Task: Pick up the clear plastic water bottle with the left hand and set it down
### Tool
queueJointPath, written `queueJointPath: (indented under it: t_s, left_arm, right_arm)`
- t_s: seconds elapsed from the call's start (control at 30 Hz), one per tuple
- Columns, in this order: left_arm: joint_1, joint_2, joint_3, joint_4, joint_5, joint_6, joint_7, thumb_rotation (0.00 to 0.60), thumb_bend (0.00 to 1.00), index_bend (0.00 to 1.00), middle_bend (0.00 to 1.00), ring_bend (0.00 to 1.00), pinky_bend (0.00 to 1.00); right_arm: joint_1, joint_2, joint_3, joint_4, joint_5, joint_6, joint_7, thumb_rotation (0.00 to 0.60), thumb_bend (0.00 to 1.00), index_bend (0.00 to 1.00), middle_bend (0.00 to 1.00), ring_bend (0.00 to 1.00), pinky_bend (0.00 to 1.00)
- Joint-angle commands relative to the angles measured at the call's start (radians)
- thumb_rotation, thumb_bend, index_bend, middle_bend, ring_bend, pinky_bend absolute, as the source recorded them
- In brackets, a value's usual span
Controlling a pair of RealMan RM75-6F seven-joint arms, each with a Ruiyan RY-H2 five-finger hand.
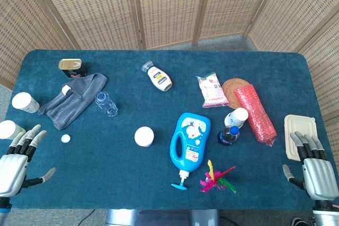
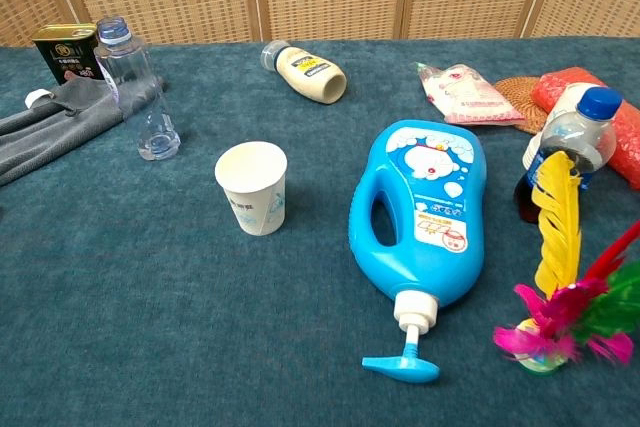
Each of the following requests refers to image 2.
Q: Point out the blue detergent pump bottle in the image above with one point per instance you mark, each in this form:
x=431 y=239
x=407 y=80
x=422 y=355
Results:
x=440 y=227

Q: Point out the white paper cup blue print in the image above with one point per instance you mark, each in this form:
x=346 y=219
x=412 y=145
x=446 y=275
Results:
x=255 y=197

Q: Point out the pink white snack packet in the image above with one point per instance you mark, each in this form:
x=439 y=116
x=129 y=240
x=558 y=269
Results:
x=465 y=92

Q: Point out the black gold tin can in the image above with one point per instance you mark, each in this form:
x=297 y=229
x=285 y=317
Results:
x=65 y=54

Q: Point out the round woven rattan coaster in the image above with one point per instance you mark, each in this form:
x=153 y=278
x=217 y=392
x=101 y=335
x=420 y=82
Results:
x=515 y=92

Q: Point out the grey folded towel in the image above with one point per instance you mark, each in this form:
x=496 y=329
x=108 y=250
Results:
x=50 y=127

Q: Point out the clear plastic water bottle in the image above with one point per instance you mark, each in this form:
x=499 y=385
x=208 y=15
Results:
x=135 y=92

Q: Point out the colourful feather shuttlecock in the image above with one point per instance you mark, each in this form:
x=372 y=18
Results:
x=557 y=237

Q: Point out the red bubble wrap roll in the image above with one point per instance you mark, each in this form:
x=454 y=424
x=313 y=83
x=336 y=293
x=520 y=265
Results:
x=565 y=81

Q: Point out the teal table cover cloth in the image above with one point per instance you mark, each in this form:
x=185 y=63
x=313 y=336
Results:
x=175 y=322

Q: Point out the dark cola bottle blue cap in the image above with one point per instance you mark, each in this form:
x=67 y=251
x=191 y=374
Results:
x=575 y=142

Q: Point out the cream mayonnaise squeeze bottle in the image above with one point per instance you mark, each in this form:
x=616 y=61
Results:
x=315 y=77

